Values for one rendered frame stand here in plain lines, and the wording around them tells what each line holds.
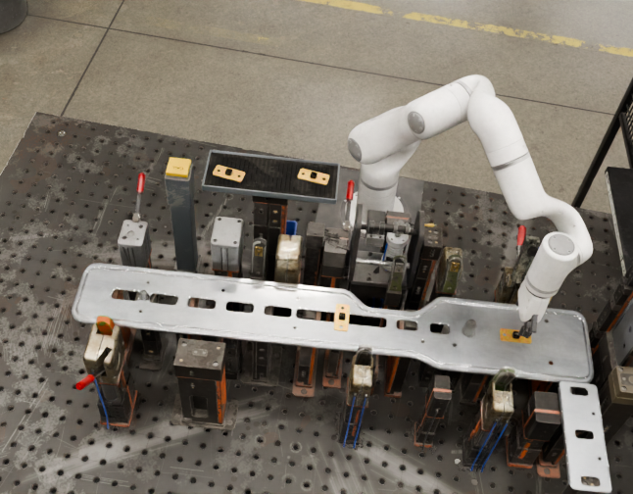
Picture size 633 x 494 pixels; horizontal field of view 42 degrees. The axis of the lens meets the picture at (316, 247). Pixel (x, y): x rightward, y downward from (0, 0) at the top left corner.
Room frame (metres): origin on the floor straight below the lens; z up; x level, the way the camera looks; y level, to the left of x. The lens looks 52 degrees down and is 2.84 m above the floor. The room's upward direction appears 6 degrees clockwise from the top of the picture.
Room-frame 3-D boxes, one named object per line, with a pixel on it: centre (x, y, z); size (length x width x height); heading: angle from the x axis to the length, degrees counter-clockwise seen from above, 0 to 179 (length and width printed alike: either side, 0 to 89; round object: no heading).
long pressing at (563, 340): (1.19, -0.07, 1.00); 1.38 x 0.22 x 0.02; 90
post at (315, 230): (1.41, 0.01, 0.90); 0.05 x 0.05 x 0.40; 0
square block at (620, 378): (1.07, -0.83, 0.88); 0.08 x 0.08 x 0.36; 0
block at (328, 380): (1.21, -0.09, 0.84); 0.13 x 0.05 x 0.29; 0
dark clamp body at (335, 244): (1.39, -0.05, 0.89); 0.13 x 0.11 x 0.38; 0
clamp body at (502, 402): (0.99, -0.50, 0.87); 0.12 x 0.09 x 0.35; 0
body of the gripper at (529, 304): (1.20, -0.55, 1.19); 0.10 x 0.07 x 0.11; 0
